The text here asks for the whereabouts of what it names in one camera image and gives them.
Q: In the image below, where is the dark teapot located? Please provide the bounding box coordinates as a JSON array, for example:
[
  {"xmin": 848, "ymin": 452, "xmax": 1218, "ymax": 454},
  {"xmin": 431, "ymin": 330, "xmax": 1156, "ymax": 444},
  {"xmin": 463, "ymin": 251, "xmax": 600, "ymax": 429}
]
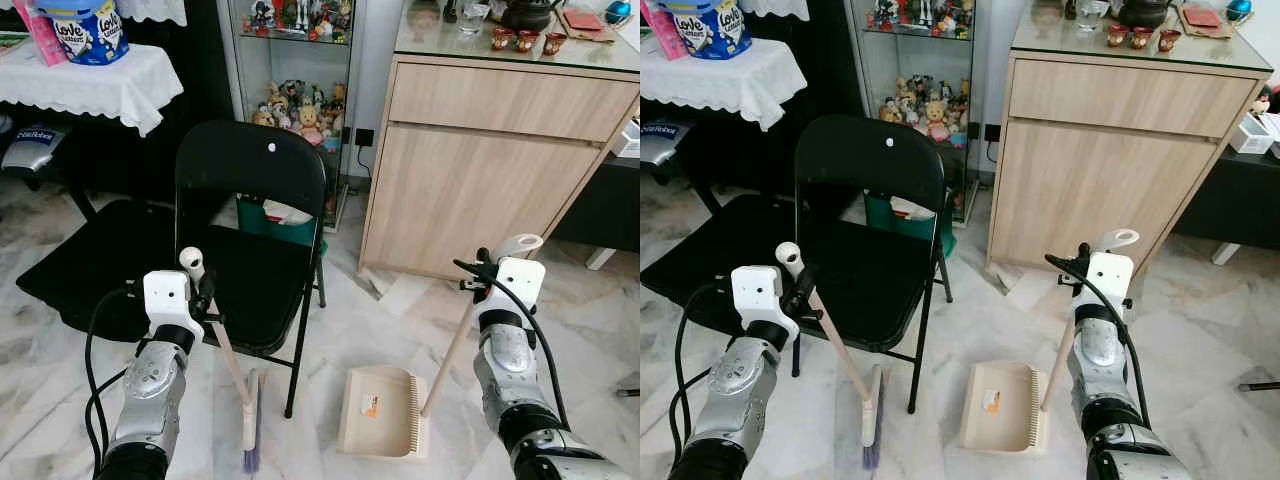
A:
[
  {"xmin": 500, "ymin": 0, "xmax": 566, "ymax": 31},
  {"xmin": 1117, "ymin": 0, "xmax": 1181, "ymax": 28}
]

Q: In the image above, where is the black low bench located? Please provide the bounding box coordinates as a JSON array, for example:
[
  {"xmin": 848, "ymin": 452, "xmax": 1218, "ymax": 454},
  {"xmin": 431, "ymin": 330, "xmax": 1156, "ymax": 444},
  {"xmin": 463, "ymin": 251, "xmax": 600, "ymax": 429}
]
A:
[
  {"xmin": 1170, "ymin": 145, "xmax": 1280, "ymax": 266},
  {"xmin": 553, "ymin": 155, "xmax": 641, "ymax": 269}
]

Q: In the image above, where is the grey BitRobot printed bag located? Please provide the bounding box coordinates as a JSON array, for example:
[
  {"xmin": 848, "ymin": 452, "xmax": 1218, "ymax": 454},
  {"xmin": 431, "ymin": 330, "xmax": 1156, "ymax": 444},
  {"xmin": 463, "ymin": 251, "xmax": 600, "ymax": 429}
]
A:
[
  {"xmin": 640, "ymin": 120, "xmax": 696, "ymax": 166},
  {"xmin": 0, "ymin": 122, "xmax": 69, "ymax": 176}
]

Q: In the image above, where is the light wooden cabinet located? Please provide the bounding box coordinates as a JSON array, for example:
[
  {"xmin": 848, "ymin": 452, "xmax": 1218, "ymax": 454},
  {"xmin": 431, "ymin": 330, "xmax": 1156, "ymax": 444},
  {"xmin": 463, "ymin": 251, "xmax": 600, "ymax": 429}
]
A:
[
  {"xmin": 985, "ymin": 0, "xmax": 1276, "ymax": 276},
  {"xmin": 358, "ymin": 0, "xmax": 641, "ymax": 283}
]

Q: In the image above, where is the white lace tablecloth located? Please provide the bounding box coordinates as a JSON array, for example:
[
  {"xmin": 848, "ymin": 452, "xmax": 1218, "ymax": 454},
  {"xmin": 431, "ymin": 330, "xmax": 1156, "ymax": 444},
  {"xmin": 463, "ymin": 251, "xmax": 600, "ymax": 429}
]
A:
[
  {"xmin": 0, "ymin": 38, "xmax": 186, "ymax": 138},
  {"xmin": 640, "ymin": 38, "xmax": 809, "ymax": 133}
]

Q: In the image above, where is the green bin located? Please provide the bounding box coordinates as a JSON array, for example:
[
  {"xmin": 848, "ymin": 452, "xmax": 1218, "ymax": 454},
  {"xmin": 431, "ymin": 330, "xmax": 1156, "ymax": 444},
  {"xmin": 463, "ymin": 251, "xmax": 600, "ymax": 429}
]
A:
[
  {"xmin": 237, "ymin": 195, "xmax": 329, "ymax": 249},
  {"xmin": 865, "ymin": 192, "xmax": 951, "ymax": 243}
]

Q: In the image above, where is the blue Love Letters tin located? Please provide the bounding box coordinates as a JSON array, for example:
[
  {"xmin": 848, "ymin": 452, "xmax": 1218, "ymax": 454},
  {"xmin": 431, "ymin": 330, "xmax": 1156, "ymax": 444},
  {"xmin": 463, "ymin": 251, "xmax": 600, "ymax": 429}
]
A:
[
  {"xmin": 35, "ymin": 0, "xmax": 131, "ymax": 66},
  {"xmin": 660, "ymin": 0, "xmax": 753, "ymax": 61}
]

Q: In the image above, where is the beige long-handled dustpan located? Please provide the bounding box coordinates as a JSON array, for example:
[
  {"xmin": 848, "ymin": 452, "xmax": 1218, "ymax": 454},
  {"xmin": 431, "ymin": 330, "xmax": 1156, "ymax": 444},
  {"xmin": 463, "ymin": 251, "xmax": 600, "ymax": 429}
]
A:
[
  {"xmin": 958, "ymin": 228, "xmax": 1141, "ymax": 458},
  {"xmin": 335, "ymin": 233, "xmax": 544, "ymax": 461}
]

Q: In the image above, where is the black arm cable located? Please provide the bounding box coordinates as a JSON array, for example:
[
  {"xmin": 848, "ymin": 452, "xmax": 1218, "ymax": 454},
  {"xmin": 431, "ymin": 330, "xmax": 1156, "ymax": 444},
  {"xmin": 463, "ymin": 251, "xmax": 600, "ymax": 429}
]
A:
[
  {"xmin": 453, "ymin": 258, "xmax": 571, "ymax": 431},
  {"xmin": 673, "ymin": 282, "xmax": 741, "ymax": 471},
  {"xmin": 83, "ymin": 285, "xmax": 151, "ymax": 471},
  {"xmin": 1045, "ymin": 253, "xmax": 1151, "ymax": 426}
]

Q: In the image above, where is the brown tray with red pad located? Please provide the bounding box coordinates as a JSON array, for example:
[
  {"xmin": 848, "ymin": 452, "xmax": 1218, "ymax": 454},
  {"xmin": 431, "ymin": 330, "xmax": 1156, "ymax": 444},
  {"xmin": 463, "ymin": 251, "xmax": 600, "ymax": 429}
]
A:
[
  {"xmin": 1175, "ymin": 5, "xmax": 1231, "ymax": 41},
  {"xmin": 557, "ymin": 8, "xmax": 616, "ymax": 44}
]

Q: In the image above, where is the beige broom with purple bristles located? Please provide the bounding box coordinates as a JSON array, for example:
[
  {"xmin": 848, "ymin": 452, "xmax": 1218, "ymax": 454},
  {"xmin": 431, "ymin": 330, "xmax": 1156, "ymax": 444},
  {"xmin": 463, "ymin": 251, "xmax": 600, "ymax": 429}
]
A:
[
  {"xmin": 775, "ymin": 242, "xmax": 886, "ymax": 471},
  {"xmin": 178, "ymin": 247, "xmax": 267, "ymax": 473}
]

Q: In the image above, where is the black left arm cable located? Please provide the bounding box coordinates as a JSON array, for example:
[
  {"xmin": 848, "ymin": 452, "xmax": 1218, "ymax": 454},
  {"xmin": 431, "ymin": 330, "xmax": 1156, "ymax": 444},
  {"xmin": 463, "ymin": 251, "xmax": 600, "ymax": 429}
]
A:
[
  {"xmin": 673, "ymin": 282, "xmax": 741, "ymax": 471},
  {"xmin": 83, "ymin": 285, "xmax": 151, "ymax": 471}
]

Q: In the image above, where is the yellow bear plush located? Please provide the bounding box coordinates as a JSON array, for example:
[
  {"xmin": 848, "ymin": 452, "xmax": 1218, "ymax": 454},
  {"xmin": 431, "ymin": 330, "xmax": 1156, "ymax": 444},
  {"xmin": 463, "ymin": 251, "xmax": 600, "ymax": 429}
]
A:
[
  {"xmin": 293, "ymin": 103, "xmax": 326, "ymax": 148},
  {"xmin": 920, "ymin": 98, "xmax": 953, "ymax": 143}
]

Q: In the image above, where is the black folding chair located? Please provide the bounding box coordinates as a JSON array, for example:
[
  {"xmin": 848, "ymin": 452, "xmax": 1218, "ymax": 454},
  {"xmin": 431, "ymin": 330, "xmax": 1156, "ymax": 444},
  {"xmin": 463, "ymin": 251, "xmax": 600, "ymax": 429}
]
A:
[
  {"xmin": 15, "ymin": 120, "xmax": 329, "ymax": 419},
  {"xmin": 640, "ymin": 115, "xmax": 953, "ymax": 414}
]

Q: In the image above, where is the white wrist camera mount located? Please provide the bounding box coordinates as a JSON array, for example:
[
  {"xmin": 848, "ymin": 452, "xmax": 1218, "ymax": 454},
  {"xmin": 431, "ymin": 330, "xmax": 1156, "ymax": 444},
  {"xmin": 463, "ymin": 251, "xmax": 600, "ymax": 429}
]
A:
[
  {"xmin": 495, "ymin": 257, "xmax": 547, "ymax": 316},
  {"xmin": 1085, "ymin": 252, "xmax": 1136, "ymax": 311},
  {"xmin": 143, "ymin": 270, "xmax": 206, "ymax": 341},
  {"xmin": 730, "ymin": 265, "xmax": 799, "ymax": 341}
]

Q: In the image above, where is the black table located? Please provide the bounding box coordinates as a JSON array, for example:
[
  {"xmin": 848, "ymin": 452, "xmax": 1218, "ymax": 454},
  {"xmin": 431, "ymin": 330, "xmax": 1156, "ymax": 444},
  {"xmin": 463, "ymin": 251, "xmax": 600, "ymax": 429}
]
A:
[
  {"xmin": 0, "ymin": 95, "xmax": 181, "ymax": 221},
  {"xmin": 640, "ymin": 90, "xmax": 801, "ymax": 216}
]

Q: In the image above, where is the glass display cabinet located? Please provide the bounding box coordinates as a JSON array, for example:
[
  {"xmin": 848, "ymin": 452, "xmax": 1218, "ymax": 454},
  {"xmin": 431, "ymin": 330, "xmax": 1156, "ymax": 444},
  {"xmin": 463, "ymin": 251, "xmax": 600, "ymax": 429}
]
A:
[
  {"xmin": 845, "ymin": 0, "xmax": 981, "ymax": 226},
  {"xmin": 218, "ymin": 0, "xmax": 358, "ymax": 233}
]

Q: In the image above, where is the pink book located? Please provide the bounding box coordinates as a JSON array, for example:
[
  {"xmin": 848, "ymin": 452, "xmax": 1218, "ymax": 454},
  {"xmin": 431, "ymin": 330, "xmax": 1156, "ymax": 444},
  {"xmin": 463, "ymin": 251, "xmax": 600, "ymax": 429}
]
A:
[
  {"xmin": 640, "ymin": 0, "xmax": 686, "ymax": 63},
  {"xmin": 12, "ymin": 0, "xmax": 68, "ymax": 68}
]

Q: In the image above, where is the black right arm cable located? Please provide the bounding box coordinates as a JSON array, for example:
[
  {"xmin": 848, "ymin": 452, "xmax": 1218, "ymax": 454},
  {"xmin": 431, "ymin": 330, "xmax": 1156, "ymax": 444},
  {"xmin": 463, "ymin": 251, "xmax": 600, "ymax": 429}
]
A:
[
  {"xmin": 453, "ymin": 258, "xmax": 571, "ymax": 431},
  {"xmin": 1045, "ymin": 253, "xmax": 1151, "ymax": 426}
]

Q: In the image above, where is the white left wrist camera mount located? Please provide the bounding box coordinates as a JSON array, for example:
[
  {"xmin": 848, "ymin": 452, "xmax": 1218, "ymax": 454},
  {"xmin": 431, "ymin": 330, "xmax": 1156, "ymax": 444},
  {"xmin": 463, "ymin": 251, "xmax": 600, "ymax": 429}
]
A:
[
  {"xmin": 143, "ymin": 270, "xmax": 206, "ymax": 341},
  {"xmin": 730, "ymin": 265, "xmax": 799, "ymax": 341}
]

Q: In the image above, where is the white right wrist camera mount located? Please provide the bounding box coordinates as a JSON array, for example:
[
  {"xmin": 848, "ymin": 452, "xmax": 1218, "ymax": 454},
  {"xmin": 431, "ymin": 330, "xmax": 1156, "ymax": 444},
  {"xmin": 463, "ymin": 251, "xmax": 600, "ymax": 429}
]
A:
[
  {"xmin": 1085, "ymin": 252, "xmax": 1136, "ymax": 311},
  {"xmin": 495, "ymin": 257, "xmax": 547, "ymax": 316}
]

